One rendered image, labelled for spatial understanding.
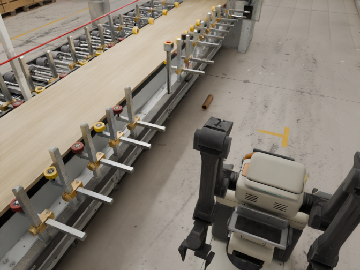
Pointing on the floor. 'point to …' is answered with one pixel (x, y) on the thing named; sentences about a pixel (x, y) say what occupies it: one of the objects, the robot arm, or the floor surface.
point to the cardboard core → (207, 102)
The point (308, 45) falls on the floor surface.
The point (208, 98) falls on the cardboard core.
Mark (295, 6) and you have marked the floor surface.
